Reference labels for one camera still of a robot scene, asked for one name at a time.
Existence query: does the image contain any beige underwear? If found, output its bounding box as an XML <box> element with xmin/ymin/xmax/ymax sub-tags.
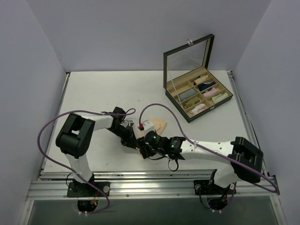
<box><xmin>138</xmin><ymin>119</ymin><xmax>167</xmax><ymax>138</ymax></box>

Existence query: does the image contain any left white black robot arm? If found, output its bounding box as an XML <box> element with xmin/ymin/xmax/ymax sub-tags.
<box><xmin>55</xmin><ymin>107</ymin><xmax>138</xmax><ymax>196</ymax></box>

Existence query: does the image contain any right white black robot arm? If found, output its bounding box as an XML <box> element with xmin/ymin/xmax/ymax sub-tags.
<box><xmin>137</xmin><ymin>131</ymin><xmax>263</xmax><ymax>194</ymax></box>

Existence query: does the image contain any white pink rolled cloth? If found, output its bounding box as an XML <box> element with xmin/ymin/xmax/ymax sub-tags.
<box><xmin>188</xmin><ymin>104</ymin><xmax>206</xmax><ymax>116</ymax></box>

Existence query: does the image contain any tan rolled cloth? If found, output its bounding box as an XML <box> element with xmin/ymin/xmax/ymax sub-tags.
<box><xmin>183</xmin><ymin>97</ymin><xmax>200</xmax><ymax>109</ymax></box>

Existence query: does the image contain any grey striped rolled cloth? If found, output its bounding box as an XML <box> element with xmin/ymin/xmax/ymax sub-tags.
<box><xmin>178</xmin><ymin>89</ymin><xmax>197</xmax><ymax>101</ymax></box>

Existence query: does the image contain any black compartment storage box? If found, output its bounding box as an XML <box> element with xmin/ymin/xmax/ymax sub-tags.
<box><xmin>163</xmin><ymin>34</ymin><xmax>233</xmax><ymax>123</ymax></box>

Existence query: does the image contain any navy rolled cloth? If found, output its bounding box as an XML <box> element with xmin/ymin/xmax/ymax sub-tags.
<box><xmin>197</xmin><ymin>81</ymin><xmax>216</xmax><ymax>91</ymax></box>

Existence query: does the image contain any cream rolled cloth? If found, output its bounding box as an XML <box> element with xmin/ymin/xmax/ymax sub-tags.
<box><xmin>211</xmin><ymin>93</ymin><xmax>228</xmax><ymax>104</ymax></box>

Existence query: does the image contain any beige rolled cloth top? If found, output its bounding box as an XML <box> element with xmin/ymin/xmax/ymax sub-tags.
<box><xmin>194</xmin><ymin>75</ymin><xmax>209</xmax><ymax>85</ymax></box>

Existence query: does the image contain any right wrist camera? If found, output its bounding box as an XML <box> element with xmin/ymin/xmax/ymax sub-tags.
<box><xmin>142</xmin><ymin>120</ymin><xmax>155</xmax><ymax>136</ymax></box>

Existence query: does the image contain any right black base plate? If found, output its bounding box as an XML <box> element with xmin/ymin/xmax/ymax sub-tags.
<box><xmin>193</xmin><ymin>180</ymin><xmax>236</xmax><ymax>195</ymax></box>

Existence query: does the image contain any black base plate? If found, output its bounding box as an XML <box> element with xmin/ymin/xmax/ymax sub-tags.
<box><xmin>193</xmin><ymin>180</ymin><xmax>236</xmax><ymax>195</ymax></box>
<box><xmin>67</xmin><ymin>181</ymin><xmax>110</xmax><ymax>198</ymax></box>

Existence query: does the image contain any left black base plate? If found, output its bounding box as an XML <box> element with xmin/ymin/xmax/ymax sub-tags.
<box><xmin>67</xmin><ymin>181</ymin><xmax>110</xmax><ymax>198</ymax></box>

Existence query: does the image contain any aluminium front rail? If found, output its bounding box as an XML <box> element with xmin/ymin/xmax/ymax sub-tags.
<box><xmin>25</xmin><ymin>177</ymin><xmax>281</xmax><ymax>201</ymax></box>

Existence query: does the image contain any aluminium rail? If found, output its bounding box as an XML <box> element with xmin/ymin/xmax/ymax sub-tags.
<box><xmin>226</xmin><ymin>70</ymin><xmax>269</xmax><ymax>176</ymax></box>
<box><xmin>25</xmin><ymin>177</ymin><xmax>281</xmax><ymax>201</ymax></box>

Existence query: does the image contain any right side aluminium rail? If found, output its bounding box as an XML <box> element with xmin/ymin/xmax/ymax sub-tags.
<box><xmin>226</xmin><ymin>70</ymin><xmax>269</xmax><ymax>176</ymax></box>

